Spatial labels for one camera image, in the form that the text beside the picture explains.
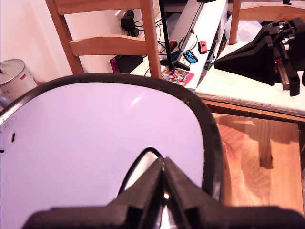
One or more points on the black rice cooker lid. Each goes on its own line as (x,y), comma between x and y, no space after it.
(83,143)

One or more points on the colourful game case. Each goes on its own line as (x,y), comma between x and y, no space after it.
(177,75)

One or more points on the white chair cushion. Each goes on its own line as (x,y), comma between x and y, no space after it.
(238,83)

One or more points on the blue game controller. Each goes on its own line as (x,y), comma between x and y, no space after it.
(175,55)
(191,56)

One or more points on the black game console with pink controller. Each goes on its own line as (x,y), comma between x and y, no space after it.
(126,64)

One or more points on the red game controller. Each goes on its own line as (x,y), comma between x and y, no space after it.
(202,46)
(173,43)

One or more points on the black hand-held gripper device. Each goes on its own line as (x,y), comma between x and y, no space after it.
(262,57)

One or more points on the black pole stand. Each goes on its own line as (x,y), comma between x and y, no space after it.
(166,35)

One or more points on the wooden ladder-back chair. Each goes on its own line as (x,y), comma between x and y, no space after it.
(107,44)

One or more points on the white low shelf board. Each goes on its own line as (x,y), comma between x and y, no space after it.
(209,23)

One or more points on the silver metal canister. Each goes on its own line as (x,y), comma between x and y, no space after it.
(14,78)

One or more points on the black power adapter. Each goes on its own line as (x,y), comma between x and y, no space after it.
(128,22)

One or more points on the wooden chair with white cushion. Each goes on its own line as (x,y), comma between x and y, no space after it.
(250,12)

